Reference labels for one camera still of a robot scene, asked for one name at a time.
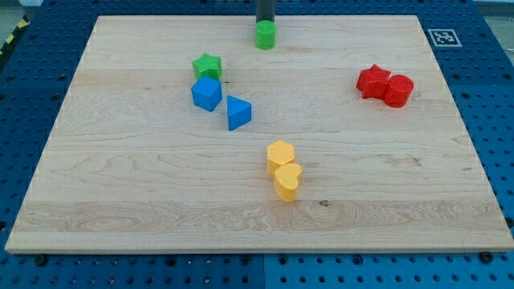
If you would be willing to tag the black board screw right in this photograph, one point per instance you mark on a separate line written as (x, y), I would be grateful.
(486, 257)

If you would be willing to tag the red cylinder block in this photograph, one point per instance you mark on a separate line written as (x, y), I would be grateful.
(398, 91)

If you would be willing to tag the red star block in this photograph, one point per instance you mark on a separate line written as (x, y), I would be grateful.
(372, 82)

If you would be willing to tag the blue cube block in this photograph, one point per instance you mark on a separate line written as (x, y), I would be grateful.
(207, 93)

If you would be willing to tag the black board screw left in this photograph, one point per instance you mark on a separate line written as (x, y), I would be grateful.
(41, 260)

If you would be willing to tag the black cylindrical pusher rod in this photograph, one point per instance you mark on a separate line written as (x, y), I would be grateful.
(265, 10)

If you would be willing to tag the green star block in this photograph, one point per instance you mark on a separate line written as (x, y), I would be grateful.
(207, 65)

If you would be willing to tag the blue triangle block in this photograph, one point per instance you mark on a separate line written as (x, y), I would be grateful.
(239, 112)

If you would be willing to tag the black board screw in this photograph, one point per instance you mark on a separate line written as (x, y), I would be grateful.
(41, 260)
(486, 257)

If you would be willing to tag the wooden board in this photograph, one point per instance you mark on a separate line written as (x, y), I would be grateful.
(132, 166)

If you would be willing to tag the green cylinder block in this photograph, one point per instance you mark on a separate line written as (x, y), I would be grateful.
(265, 33)

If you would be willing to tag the white fiducial marker tag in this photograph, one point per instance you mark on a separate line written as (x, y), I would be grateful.
(443, 37)

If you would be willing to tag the yellow hexagon block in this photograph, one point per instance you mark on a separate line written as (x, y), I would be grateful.
(279, 153)

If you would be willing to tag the yellow heart block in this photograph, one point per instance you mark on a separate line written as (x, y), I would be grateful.
(287, 181)

